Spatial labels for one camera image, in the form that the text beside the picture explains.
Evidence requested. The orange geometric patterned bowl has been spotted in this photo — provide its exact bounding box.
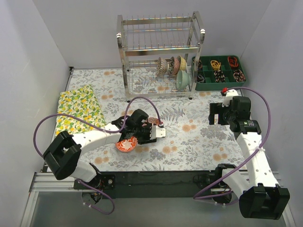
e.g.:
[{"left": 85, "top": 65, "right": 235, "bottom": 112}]
[{"left": 147, "top": 117, "right": 161, "bottom": 126}]

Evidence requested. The mint green bowl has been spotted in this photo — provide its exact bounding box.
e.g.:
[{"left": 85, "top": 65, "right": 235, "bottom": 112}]
[{"left": 176, "top": 70, "right": 191, "bottom": 90}]

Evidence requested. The yellow and teal patterned bowl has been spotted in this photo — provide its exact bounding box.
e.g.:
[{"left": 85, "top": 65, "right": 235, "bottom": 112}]
[{"left": 177, "top": 55, "right": 187, "bottom": 71}]

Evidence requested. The black leaf patterned bowl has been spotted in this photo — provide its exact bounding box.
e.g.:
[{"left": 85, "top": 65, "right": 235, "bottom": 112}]
[{"left": 168, "top": 57, "right": 180, "bottom": 76}]

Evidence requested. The small purple patterned bowl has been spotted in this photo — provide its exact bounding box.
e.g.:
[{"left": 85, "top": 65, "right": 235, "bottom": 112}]
[{"left": 156, "top": 57, "right": 169, "bottom": 76}]

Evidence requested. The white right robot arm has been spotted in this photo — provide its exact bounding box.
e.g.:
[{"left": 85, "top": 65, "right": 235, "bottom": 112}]
[{"left": 209, "top": 90, "right": 290, "bottom": 220}]

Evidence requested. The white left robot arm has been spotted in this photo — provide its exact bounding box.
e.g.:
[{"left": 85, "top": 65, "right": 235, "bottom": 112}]
[{"left": 43, "top": 109, "right": 166, "bottom": 189}]

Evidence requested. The stainless steel dish rack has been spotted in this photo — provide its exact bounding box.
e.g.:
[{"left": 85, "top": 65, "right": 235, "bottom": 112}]
[{"left": 116, "top": 11, "right": 205, "bottom": 102}]

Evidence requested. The orange floral patterned bowl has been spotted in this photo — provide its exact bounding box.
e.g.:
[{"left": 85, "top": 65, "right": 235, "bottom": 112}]
[{"left": 115, "top": 136, "right": 138, "bottom": 153}]

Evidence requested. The green compartment organizer tray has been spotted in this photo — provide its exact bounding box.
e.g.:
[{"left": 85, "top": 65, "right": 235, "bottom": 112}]
[{"left": 196, "top": 55, "right": 247, "bottom": 91}]

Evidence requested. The floral patterned table mat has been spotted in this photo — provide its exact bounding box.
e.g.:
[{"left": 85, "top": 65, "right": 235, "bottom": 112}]
[{"left": 67, "top": 69, "right": 244, "bottom": 171}]

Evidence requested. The lemon print cloth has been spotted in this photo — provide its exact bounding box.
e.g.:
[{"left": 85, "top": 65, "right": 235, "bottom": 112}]
[{"left": 55, "top": 85, "right": 106, "bottom": 135}]

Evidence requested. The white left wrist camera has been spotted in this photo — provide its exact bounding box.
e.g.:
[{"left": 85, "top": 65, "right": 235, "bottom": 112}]
[{"left": 150, "top": 125, "right": 166, "bottom": 140}]

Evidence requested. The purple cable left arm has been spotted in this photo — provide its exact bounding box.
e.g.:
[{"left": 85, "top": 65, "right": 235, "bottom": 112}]
[{"left": 33, "top": 96, "right": 165, "bottom": 215}]

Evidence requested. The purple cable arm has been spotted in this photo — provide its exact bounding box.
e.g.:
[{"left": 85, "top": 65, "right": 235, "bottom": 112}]
[
  {"left": 33, "top": 96, "right": 165, "bottom": 215},
  {"left": 193, "top": 87, "right": 271, "bottom": 206}
]

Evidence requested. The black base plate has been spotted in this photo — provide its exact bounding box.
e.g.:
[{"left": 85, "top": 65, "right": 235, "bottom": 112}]
[{"left": 86, "top": 169, "right": 222, "bottom": 199}]

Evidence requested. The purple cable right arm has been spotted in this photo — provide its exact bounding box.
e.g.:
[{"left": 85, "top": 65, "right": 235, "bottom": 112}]
[{"left": 193, "top": 87, "right": 271, "bottom": 206}]

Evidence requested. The aluminium front rail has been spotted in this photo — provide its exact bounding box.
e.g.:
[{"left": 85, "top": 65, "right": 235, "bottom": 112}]
[{"left": 29, "top": 171, "right": 284, "bottom": 192}]

